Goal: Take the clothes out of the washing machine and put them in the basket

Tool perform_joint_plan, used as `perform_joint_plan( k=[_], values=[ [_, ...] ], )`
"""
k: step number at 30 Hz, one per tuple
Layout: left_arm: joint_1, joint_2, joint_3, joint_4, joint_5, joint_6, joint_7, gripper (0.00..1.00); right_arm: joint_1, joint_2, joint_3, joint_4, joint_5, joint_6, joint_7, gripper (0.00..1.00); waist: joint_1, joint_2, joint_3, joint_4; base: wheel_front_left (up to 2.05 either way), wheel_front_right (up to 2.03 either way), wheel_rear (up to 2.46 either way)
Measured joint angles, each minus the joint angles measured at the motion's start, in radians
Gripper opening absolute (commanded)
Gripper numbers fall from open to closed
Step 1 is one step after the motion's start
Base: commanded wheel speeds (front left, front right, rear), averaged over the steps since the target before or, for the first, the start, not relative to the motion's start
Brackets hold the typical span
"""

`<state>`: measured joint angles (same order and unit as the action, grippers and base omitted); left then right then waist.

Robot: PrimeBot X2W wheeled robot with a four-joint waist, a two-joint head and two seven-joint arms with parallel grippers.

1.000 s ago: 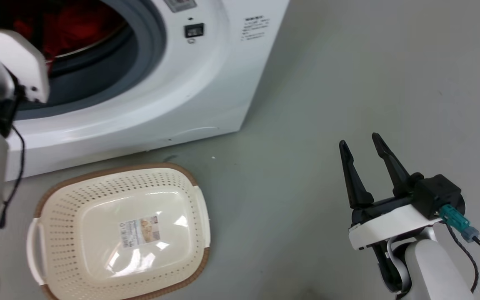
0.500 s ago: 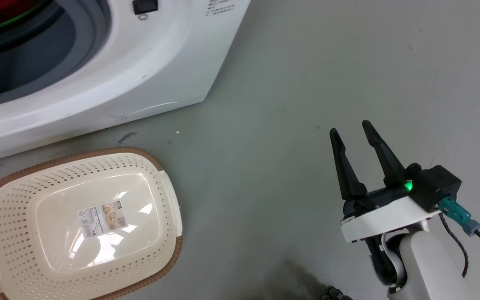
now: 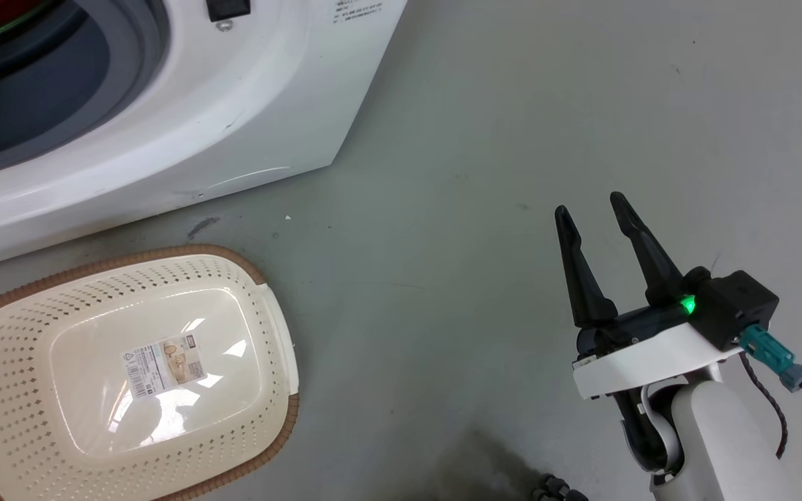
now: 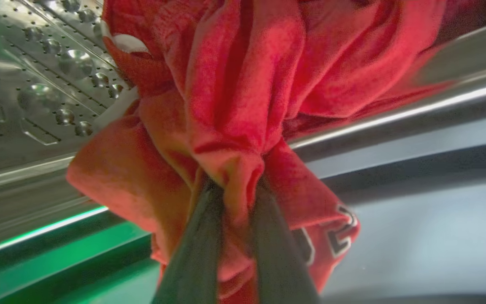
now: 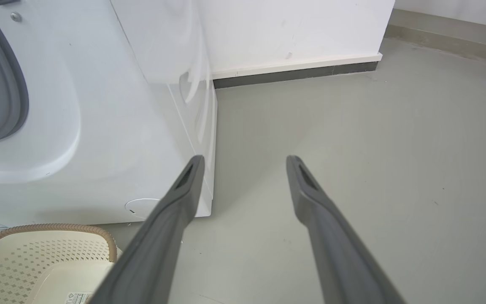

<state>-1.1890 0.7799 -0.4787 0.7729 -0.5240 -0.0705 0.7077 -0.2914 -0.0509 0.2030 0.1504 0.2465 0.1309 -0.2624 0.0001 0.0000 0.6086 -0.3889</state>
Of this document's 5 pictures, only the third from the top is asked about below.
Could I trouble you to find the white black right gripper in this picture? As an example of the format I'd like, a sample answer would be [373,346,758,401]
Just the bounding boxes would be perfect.
[555,191,746,401]

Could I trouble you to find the white front-load washing machine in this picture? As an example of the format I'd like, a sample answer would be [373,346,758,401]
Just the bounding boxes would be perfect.
[0,0,409,274]

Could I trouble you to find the cream perforated laundry basket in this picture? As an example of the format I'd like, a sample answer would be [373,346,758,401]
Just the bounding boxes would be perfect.
[0,244,301,501]

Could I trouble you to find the paper sticker label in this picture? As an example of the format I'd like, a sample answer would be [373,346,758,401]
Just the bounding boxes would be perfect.
[121,333,208,399]

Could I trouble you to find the black door latch socket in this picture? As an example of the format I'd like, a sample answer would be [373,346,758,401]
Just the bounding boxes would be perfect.
[205,0,252,23]

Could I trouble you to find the grey rubber door seal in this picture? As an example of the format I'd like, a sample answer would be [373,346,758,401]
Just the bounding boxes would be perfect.
[0,0,171,184]

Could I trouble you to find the teal plug black cable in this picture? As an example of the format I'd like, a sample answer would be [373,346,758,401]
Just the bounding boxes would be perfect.
[737,324,802,461]

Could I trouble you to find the black ribbed cable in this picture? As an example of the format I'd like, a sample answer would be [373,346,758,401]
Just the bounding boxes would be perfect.
[530,473,588,501]

